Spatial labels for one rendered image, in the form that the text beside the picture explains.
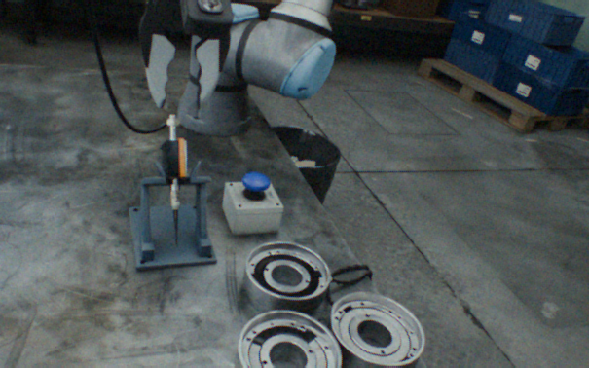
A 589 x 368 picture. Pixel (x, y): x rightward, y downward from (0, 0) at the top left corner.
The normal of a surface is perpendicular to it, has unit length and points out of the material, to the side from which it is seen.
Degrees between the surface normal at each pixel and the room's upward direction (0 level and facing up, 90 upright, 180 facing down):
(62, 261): 0
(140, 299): 0
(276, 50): 67
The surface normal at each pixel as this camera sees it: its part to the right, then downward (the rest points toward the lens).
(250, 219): 0.32, 0.53
